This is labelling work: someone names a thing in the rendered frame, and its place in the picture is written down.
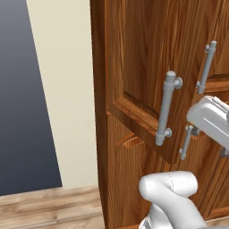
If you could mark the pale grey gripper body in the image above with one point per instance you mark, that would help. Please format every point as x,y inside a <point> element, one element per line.
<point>208,119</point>

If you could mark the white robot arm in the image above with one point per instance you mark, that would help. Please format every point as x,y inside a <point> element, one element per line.
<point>170,193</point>

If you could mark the small wooden cabinet door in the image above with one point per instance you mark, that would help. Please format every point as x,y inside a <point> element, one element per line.
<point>218,184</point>
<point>131,184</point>

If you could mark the large wooden cabinet door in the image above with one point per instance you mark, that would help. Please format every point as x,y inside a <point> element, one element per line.
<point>221,29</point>
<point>140,53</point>

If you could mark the brown wooden cabinet carcass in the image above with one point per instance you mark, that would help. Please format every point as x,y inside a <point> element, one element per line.
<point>100,89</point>

